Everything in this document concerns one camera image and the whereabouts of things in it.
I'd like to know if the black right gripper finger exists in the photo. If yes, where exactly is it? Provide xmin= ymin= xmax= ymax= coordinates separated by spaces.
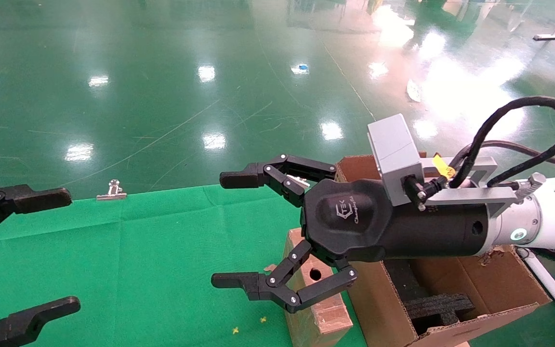
xmin=211 ymin=239 xmax=358 ymax=314
xmin=219 ymin=154 xmax=339 ymax=208

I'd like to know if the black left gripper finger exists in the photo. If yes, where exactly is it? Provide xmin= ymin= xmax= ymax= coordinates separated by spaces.
xmin=0 ymin=182 xmax=73 ymax=247
xmin=0 ymin=296 xmax=81 ymax=347

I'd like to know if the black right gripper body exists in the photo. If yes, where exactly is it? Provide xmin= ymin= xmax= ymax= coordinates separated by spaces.
xmin=301 ymin=178 xmax=492 ymax=264

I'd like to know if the small cardboard box with hole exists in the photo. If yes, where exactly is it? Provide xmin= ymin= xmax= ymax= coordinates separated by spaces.
xmin=283 ymin=228 xmax=354 ymax=347

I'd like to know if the large open cardboard carton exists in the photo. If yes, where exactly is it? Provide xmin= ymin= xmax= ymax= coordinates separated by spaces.
xmin=335 ymin=154 xmax=552 ymax=347

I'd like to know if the silver binder clip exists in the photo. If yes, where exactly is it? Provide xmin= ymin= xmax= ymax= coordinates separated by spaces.
xmin=96 ymin=179 xmax=128 ymax=201

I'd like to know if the green table cloth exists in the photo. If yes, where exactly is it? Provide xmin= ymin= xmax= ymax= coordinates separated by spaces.
xmin=0 ymin=184 xmax=368 ymax=347

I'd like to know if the black foam packing insert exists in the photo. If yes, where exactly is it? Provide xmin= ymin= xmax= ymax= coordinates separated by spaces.
xmin=404 ymin=293 xmax=476 ymax=336

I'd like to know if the white paper scrap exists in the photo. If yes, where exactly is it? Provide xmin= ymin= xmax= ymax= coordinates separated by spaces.
xmin=406 ymin=79 xmax=423 ymax=103

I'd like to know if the yellow cable tag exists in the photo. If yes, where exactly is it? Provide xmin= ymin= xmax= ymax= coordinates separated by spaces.
xmin=432 ymin=153 xmax=456 ymax=178

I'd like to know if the silver camera mount bracket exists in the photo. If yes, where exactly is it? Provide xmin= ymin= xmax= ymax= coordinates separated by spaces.
xmin=422 ymin=155 xmax=520 ymax=218

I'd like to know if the silver cable connector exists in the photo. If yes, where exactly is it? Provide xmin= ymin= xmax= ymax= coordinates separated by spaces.
xmin=516 ymin=172 xmax=547 ymax=198

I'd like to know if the white pipe frame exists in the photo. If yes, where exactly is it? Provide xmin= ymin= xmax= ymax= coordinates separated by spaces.
xmin=516 ymin=247 xmax=555 ymax=338

